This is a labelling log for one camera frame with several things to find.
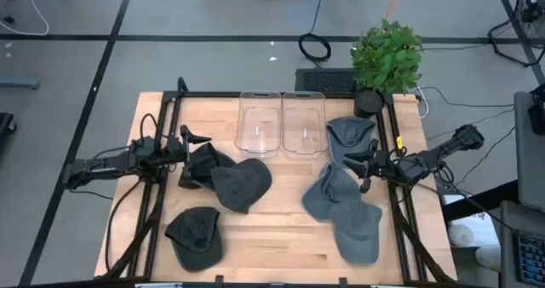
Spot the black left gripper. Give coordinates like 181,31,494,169
165,124,213,191

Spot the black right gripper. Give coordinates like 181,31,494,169
341,137,395,194

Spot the black baseball cap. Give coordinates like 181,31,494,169
186,141,238,191
164,206,224,274

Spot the grey baseball cap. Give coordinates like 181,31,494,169
326,116,378,166
301,163,363,223
326,199,383,267

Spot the charcoal baseball cap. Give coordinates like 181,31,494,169
210,158,273,216

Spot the clear plastic bin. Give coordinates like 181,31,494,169
234,90,283,159
281,90,329,160

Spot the black floor grille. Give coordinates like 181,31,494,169
295,67,358,95

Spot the green plant in black pot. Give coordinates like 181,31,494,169
349,18,425,119

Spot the black desk crossbar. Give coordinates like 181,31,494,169
441,179,519,222

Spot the person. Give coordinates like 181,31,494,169
442,193,503,274

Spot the light grey desk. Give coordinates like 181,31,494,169
513,90,545,213

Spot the dark grey desk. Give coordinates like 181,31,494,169
498,199,545,288

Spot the black device on desk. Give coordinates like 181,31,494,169
527,82,545,136

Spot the blue-grey table foot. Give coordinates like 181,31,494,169
0,76,41,90

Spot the black chair part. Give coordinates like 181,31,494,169
0,112,18,149

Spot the backlit computer keyboard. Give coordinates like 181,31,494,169
514,231,545,287

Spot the black standing fan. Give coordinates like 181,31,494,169
487,0,545,68

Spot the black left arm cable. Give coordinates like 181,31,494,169
139,112,159,143

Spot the white looped cable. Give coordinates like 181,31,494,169
413,85,429,119

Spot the thin black floor cable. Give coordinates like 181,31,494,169
419,85,516,109
425,107,516,142

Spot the black arm base cable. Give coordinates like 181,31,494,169
104,177,148,276

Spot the black coiled cable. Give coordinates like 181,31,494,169
297,0,332,63

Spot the yellow hanging cable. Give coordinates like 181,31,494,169
384,0,404,21

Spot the white floor cable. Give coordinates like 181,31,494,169
0,0,50,37

